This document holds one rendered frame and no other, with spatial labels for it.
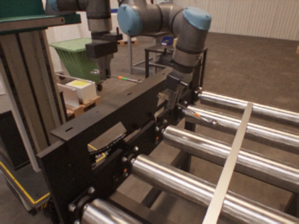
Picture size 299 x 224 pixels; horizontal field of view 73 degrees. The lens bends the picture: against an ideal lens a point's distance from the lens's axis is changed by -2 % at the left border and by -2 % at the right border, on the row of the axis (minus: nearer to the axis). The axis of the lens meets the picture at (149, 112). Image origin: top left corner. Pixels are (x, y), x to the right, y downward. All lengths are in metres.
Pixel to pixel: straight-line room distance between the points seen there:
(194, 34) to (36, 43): 1.17
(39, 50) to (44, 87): 0.28
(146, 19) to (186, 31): 0.13
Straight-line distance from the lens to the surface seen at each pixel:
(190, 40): 0.68
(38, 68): 1.68
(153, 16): 0.70
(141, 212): 0.94
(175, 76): 0.72
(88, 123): 0.76
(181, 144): 1.12
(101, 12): 0.81
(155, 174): 0.91
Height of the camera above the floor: 1.56
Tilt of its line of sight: 29 degrees down
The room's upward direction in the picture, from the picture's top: straight up
